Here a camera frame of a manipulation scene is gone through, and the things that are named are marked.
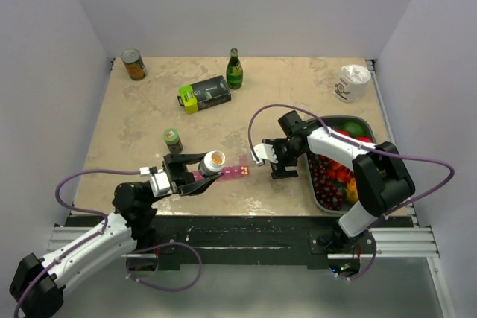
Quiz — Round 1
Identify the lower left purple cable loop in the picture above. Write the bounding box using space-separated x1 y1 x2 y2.
125 240 203 291

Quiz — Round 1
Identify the pink weekly pill organizer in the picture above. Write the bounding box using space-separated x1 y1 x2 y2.
192 156 250 181

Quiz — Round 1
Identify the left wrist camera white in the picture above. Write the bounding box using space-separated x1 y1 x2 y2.
139 166 172 198

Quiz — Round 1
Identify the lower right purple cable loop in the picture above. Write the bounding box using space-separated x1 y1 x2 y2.
335 238 377 282

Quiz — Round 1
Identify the tin can fruit label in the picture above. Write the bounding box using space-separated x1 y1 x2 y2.
121 48 147 80

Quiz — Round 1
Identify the green lid small jar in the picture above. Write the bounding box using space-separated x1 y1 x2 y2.
163 128 183 154

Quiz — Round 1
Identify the aluminium frame rail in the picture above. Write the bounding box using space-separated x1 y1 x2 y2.
48 225 440 259

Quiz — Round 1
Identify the grey fruit tray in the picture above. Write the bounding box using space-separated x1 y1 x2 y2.
305 115 375 215

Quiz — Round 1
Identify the grey pill bottle white cap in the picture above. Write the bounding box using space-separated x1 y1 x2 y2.
198 150 226 177

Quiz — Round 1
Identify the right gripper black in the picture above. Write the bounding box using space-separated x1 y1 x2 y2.
268 139 306 179

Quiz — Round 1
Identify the red grape bunch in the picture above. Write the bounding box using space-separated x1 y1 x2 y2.
307 153 344 211

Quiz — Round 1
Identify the purple cable loop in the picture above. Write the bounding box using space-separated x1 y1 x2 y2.
125 240 203 291
335 238 377 282

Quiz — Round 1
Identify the white paper bag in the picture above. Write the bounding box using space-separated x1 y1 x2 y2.
332 64 371 103

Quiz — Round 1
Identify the green lime fruit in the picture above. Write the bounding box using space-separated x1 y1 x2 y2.
341 121 367 138

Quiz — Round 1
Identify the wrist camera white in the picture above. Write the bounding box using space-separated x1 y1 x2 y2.
139 166 172 198
251 140 278 166

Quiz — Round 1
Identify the red apples cluster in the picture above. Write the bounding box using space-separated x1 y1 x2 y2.
325 160 354 185

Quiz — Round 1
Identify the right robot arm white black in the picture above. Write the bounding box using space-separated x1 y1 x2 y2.
260 111 415 253

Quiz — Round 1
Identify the yellow orange dragon fruit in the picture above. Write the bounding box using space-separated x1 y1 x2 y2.
345 178 359 205

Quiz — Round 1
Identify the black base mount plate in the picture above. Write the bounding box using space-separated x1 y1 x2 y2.
65 213 377 271

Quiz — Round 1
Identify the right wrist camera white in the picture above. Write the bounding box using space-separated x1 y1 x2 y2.
251 140 278 166

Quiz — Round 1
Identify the green black product box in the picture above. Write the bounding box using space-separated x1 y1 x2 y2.
177 75 232 114

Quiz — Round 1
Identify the red round fruit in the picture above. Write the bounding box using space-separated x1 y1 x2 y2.
338 130 373 143

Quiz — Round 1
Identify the green glass bottle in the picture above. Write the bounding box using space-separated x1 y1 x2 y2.
226 48 244 89

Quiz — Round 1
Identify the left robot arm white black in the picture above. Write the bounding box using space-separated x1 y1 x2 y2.
9 150 226 317

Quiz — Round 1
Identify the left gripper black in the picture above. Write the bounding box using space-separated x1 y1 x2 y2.
145 152 222 206

